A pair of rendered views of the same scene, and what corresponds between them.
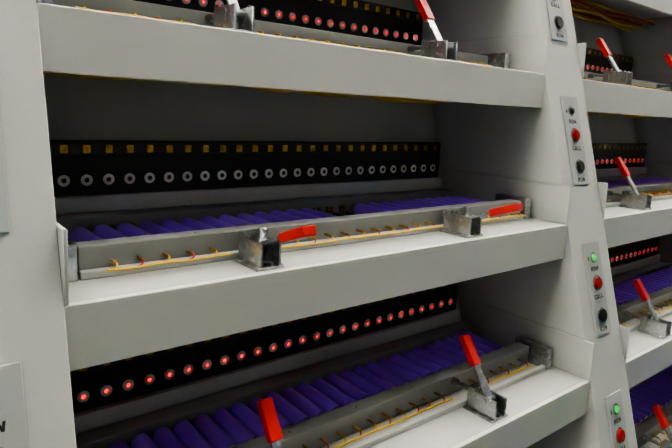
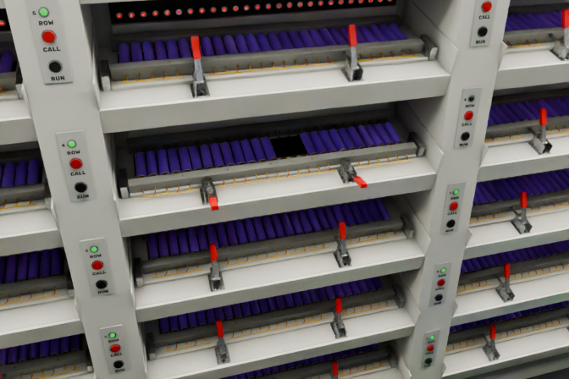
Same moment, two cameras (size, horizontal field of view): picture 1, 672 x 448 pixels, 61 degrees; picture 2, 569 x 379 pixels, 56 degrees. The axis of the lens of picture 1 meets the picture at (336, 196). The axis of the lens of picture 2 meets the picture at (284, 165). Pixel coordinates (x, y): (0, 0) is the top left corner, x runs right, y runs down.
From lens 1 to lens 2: 65 cm
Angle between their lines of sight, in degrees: 38
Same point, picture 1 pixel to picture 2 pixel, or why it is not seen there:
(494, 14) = (440, 8)
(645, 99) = not seen: outside the picture
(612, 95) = (537, 74)
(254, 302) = (201, 216)
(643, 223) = (532, 165)
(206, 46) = (179, 111)
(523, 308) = (411, 200)
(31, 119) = (100, 157)
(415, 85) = (320, 102)
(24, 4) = (93, 112)
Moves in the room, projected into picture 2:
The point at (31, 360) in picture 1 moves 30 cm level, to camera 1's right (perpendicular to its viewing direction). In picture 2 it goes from (107, 237) to (267, 280)
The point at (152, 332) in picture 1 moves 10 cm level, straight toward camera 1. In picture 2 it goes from (154, 227) to (136, 262)
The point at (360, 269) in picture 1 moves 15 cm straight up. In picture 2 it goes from (261, 203) to (258, 128)
